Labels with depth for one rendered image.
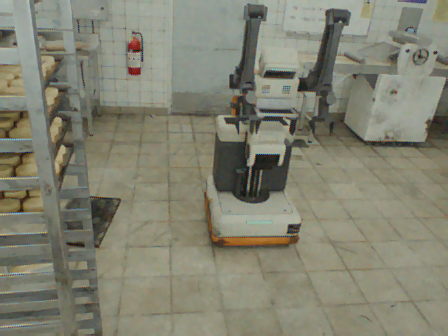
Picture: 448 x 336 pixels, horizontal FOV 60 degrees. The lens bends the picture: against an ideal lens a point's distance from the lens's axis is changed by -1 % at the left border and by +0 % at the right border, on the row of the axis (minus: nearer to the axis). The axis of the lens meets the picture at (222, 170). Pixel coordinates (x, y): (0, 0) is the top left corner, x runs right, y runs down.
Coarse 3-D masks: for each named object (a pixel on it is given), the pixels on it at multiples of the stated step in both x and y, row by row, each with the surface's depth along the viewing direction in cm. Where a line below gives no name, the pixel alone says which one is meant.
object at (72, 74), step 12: (60, 0) 105; (60, 12) 107; (72, 12) 109; (72, 24) 109; (72, 36) 110; (72, 48) 112; (72, 72) 115; (72, 96) 118; (72, 108) 120; (84, 144) 128; (84, 156) 128; (84, 180) 132; (84, 204) 136; (84, 228) 140; (96, 264) 152; (96, 276) 152; (96, 300) 157; (96, 312) 160
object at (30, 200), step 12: (60, 156) 113; (60, 168) 111; (0, 192) 95; (12, 192) 95; (24, 192) 96; (36, 192) 95; (0, 204) 90; (12, 204) 90; (24, 204) 90; (36, 204) 91
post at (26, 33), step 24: (24, 0) 65; (24, 24) 67; (24, 48) 68; (24, 72) 70; (48, 120) 78; (48, 144) 77; (48, 168) 80; (48, 192) 82; (48, 216) 85; (72, 312) 99
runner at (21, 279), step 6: (0, 276) 93; (6, 276) 94; (12, 276) 94; (18, 276) 94; (24, 276) 95; (30, 276) 95; (36, 276) 95; (42, 276) 96; (48, 276) 96; (54, 276) 96; (0, 282) 94; (6, 282) 94; (12, 282) 95; (18, 282) 95; (24, 282) 95; (30, 282) 96; (36, 282) 96; (42, 282) 97
